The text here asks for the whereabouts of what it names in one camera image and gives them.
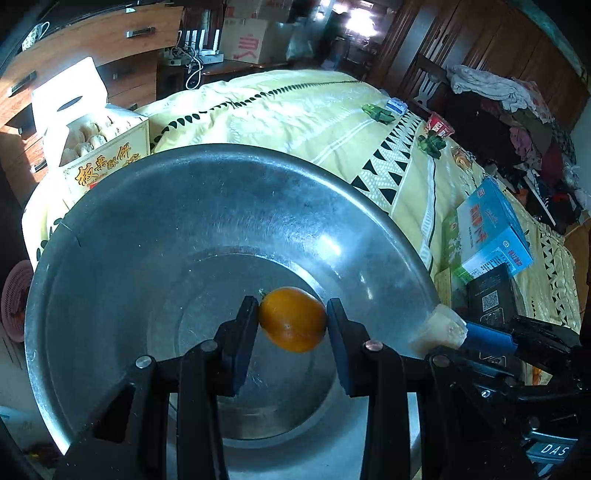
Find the orange snack packet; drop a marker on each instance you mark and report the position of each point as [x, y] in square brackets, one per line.
[461, 158]

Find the wooden dresser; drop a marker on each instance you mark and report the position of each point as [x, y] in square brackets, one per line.
[92, 50]

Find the white power strip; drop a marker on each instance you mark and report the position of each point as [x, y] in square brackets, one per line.
[174, 56]

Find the brown cardboard box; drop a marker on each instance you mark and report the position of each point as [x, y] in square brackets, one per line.
[247, 39]

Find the pile of clothes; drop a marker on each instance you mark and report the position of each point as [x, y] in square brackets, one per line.
[521, 120]

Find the small oval orange kumquat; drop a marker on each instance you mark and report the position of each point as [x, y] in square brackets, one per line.
[293, 318]

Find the large metal basin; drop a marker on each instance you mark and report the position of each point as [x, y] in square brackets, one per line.
[184, 240]

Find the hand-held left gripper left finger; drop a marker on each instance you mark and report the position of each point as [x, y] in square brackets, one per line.
[245, 350]

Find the black box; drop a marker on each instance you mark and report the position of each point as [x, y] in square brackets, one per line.
[495, 295]

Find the blue and white packet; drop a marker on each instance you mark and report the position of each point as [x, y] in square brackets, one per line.
[397, 107]

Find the white router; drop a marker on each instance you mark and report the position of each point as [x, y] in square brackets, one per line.
[199, 42]

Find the green carton box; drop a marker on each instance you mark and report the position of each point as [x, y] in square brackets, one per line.
[455, 251]

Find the beige cardboard piece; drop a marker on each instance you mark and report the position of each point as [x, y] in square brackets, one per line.
[438, 330]

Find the red small box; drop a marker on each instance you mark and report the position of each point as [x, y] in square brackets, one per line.
[438, 124]

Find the wooden wardrobe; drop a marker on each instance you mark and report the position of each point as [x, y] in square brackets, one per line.
[489, 41]

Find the green leafy vegetable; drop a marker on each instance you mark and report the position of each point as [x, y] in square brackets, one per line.
[377, 113]
[431, 144]

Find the yellow pastry box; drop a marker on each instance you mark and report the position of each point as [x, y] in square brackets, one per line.
[99, 147]

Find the white patterned mug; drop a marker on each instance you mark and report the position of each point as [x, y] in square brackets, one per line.
[33, 34]

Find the blue carton box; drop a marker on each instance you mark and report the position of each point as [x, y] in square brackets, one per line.
[496, 228]

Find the yellow patterned bedspread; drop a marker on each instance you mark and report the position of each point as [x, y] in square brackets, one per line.
[300, 120]

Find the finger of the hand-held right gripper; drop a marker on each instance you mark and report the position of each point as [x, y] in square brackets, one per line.
[489, 338]

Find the wooden chair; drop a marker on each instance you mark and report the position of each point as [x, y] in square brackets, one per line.
[427, 85]

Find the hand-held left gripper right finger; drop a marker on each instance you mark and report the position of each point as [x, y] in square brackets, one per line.
[341, 355]

